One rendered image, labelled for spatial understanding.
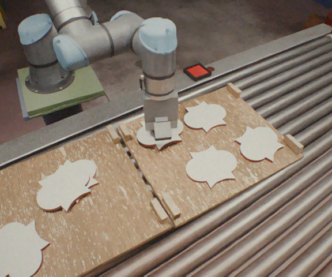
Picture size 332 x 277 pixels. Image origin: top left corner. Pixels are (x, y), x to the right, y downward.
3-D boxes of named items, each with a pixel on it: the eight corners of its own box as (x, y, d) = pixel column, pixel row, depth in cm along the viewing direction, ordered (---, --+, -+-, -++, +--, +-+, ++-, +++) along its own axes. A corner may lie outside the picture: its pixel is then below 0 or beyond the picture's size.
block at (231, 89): (225, 89, 92) (226, 82, 90) (229, 88, 92) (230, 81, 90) (236, 99, 88) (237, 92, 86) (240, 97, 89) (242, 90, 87)
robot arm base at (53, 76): (30, 71, 104) (22, 48, 97) (68, 64, 108) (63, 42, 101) (30, 94, 95) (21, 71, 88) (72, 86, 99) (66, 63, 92)
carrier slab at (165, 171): (117, 130, 81) (116, 126, 80) (226, 89, 94) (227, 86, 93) (176, 228, 60) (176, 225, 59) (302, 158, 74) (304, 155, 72)
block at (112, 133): (106, 132, 78) (105, 125, 76) (112, 130, 79) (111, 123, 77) (114, 145, 75) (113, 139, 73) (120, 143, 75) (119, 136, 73)
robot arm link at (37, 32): (22, 53, 95) (10, 18, 85) (57, 42, 101) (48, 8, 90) (32, 69, 89) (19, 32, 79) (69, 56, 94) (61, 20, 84)
